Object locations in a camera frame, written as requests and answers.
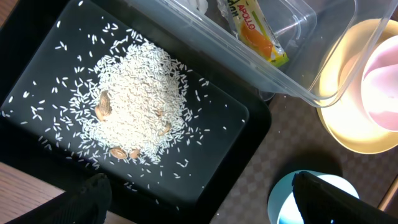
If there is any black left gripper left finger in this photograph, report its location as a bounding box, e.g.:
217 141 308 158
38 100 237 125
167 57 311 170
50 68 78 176
8 174 112 224

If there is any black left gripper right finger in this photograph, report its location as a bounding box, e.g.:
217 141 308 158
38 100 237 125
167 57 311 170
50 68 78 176
292 171 397 224

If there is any light blue bowl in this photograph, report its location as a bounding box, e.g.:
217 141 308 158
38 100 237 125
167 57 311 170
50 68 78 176
267 170 359 224

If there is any wooden chopstick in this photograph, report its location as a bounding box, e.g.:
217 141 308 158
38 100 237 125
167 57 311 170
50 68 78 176
377 177 397 212

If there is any yellow plate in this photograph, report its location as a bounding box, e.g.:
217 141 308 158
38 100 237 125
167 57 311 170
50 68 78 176
317 19 397 154

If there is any pile of rice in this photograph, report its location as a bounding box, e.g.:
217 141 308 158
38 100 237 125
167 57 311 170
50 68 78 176
1 0 246 212

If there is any pink bowl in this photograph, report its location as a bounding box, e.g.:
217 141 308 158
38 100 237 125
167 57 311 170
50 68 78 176
343 35 397 132

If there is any yellow snack wrapper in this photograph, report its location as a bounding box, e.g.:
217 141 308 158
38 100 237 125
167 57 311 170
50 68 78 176
218 0 289 67

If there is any black waste tray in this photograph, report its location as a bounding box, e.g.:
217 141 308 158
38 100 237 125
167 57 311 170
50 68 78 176
1 1 271 223

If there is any clear plastic waste bin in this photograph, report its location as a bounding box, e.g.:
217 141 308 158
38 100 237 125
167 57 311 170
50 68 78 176
127 0 398 108

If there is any almond nut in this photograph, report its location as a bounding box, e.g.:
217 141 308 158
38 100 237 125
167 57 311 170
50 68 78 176
159 122 172 136
95 91 112 121
129 149 141 159
109 147 127 159

